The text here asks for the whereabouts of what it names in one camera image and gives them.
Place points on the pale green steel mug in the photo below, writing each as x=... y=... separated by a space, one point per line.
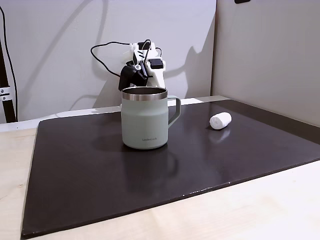
x=143 y=120

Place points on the black wall fixture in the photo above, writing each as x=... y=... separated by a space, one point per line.
x=242 y=1

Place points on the white gauze roll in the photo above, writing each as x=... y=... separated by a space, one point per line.
x=220 y=121

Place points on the white pole clamp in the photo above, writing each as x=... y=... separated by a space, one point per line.
x=4 y=93

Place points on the black stand pole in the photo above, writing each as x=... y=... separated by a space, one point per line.
x=7 y=110

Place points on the black table mat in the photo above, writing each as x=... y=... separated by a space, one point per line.
x=100 y=175

